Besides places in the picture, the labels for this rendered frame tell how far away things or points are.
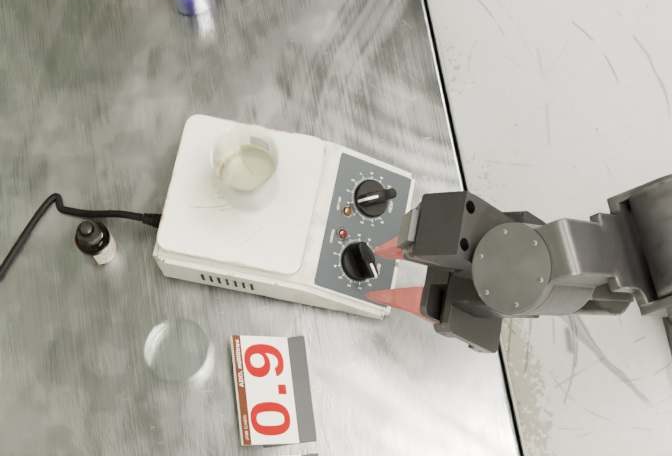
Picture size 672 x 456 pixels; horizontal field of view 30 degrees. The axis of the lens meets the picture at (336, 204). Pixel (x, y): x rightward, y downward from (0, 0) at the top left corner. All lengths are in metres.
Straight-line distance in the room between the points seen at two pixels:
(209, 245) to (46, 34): 0.29
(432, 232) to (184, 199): 0.29
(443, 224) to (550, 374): 0.32
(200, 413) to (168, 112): 0.27
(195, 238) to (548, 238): 0.35
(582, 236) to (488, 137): 0.38
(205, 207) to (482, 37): 0.32
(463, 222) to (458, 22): 0.42
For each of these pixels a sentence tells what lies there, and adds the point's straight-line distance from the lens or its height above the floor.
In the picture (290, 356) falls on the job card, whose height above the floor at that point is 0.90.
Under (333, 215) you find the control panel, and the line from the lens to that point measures 1.04.
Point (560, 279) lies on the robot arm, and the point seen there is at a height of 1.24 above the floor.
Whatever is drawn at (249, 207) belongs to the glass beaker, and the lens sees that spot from 1.00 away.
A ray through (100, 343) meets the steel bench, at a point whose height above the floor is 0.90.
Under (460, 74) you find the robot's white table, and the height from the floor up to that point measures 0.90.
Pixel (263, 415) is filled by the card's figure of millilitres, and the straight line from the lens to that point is 1.05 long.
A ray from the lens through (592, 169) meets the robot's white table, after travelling 1.15.
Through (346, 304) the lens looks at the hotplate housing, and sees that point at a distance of 1.04.
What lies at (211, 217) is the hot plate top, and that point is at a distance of 1.02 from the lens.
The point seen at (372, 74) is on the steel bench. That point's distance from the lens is 1.15.
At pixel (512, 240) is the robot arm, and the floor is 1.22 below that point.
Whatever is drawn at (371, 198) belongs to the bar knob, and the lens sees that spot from 1.04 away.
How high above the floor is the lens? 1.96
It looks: 73 degrees down
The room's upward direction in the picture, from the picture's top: 2 degrees clockwise
